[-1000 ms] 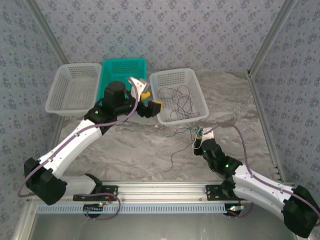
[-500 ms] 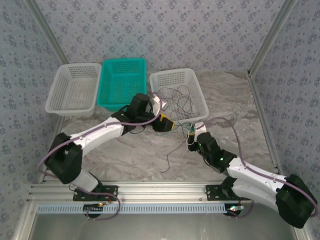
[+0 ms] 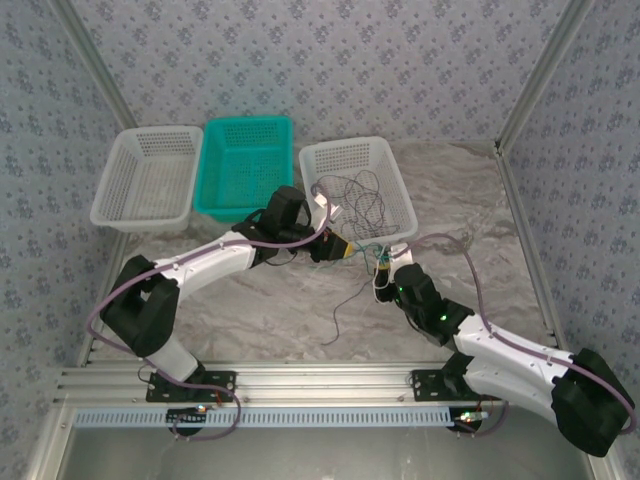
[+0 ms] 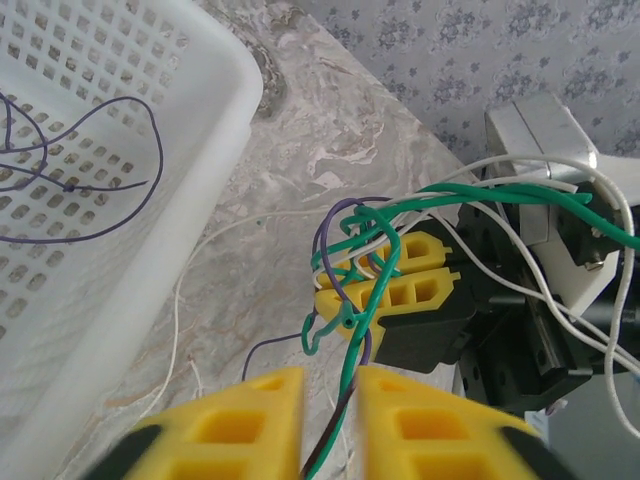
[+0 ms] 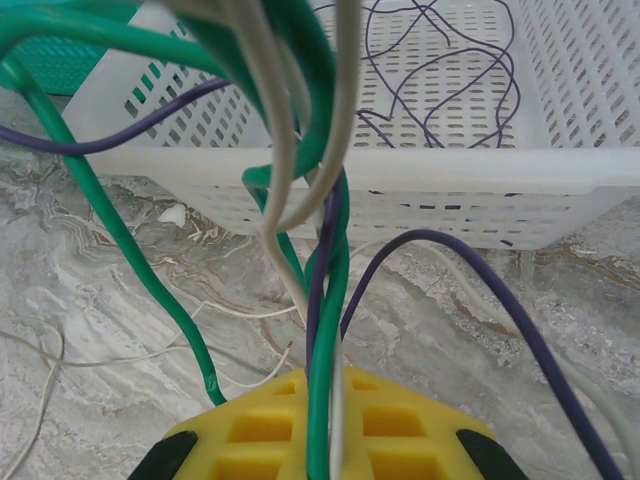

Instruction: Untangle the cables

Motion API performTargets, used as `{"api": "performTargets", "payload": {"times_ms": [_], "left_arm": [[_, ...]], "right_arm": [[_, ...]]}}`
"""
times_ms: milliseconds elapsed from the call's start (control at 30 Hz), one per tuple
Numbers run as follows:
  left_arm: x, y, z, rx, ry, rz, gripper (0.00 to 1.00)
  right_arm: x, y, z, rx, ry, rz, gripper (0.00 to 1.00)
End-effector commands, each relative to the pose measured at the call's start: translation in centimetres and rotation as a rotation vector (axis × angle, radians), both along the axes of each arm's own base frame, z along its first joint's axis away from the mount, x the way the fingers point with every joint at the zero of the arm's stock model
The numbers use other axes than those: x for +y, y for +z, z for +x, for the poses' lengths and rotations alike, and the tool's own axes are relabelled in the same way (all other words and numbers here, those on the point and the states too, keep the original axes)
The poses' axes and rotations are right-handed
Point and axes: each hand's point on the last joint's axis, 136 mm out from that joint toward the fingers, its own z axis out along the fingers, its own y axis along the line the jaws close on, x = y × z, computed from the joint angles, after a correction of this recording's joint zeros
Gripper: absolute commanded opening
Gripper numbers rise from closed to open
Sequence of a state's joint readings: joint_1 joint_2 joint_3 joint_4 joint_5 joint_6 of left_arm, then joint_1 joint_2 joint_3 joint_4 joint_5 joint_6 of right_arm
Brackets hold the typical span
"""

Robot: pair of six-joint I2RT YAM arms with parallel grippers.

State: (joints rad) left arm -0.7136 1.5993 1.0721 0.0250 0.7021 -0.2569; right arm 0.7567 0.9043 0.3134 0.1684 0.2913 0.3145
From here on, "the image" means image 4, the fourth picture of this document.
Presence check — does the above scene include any thin purple cable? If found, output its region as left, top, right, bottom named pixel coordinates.
left=242, top=198, right=374, bottom=480
left=0, top=92, right=165, bottom=246

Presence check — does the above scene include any white perforated plastic basket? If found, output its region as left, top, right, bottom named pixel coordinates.
left=0, top=0, right=265, bottom=480

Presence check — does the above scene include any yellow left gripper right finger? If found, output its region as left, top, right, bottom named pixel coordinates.
left=357, top=366, right=581, bottom=480

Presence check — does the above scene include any thin green cable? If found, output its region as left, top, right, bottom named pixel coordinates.
left=302, top=182, right=640, bottom=471
left=309, top=187, right=594, bottom=281

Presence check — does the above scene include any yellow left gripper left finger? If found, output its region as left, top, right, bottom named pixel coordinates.
left=87, top=366, right=307, bottom=480

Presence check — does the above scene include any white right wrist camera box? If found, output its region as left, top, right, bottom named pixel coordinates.
left=483, top=92, right=640, bottom=321

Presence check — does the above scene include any thin white cable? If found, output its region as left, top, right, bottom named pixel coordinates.
left=154, top=207, right=361, bottom=416
left=309, top=157, right=640, bottom=436

